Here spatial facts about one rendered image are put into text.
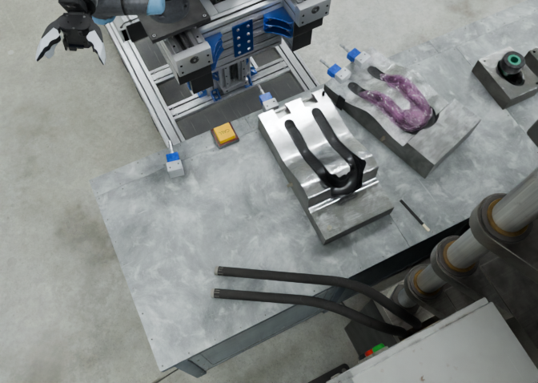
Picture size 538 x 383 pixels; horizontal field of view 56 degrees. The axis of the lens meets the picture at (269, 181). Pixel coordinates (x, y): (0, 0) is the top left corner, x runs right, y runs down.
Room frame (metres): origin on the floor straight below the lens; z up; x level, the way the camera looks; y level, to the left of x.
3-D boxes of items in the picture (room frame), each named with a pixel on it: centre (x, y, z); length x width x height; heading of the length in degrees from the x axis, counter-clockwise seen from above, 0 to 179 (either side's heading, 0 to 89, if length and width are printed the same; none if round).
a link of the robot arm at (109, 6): (1.03, 0.47, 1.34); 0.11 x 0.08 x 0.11; 93
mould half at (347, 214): (0.78, -0.19, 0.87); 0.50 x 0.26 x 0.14; 27
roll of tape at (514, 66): (1.19, -0.90, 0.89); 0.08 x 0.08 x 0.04
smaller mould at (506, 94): (1.17, -0.90, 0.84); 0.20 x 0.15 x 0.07; 27
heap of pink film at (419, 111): (1.02, -0.46, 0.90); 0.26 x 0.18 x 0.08; 44
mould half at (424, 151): (1.02, -0.47, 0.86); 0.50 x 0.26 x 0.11; 44
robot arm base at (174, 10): (1.30, 0.36, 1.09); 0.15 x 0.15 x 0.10
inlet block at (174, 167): (0.81, 0.34, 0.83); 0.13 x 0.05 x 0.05; 16
